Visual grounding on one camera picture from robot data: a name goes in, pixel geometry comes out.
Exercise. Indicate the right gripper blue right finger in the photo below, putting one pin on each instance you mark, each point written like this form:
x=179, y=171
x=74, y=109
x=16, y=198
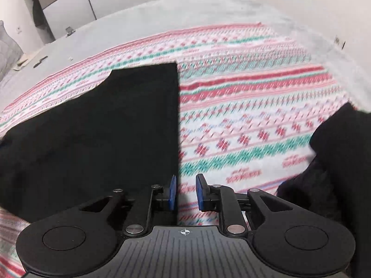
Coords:
x=208, y=197

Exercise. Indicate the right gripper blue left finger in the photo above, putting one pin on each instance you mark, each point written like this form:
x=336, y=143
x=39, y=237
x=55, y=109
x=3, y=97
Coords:
x=166, y=199

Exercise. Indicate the black pants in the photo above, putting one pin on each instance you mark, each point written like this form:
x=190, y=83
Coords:
x=124, y=133

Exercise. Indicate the patterned red green blanket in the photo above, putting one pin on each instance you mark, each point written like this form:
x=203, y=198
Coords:
x=249, y=102

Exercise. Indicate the black folded garment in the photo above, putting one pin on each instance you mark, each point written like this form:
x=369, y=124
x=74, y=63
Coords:
x=336, y=184

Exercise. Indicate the black glasses on bed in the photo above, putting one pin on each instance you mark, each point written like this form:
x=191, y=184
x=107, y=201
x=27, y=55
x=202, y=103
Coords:
x=40, y=61

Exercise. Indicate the grey bed sheet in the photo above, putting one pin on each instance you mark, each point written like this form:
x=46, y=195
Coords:
x=166, y=15

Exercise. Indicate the beige cloth on bed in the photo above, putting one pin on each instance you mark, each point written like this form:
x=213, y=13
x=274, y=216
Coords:
x=25, y=59

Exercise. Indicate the grey quilted headboard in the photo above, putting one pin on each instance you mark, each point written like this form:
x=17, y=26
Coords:
x=10, y=52

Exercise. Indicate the dark hanging clothes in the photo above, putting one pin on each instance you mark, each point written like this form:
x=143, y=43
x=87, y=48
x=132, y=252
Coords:
x=38, y=15

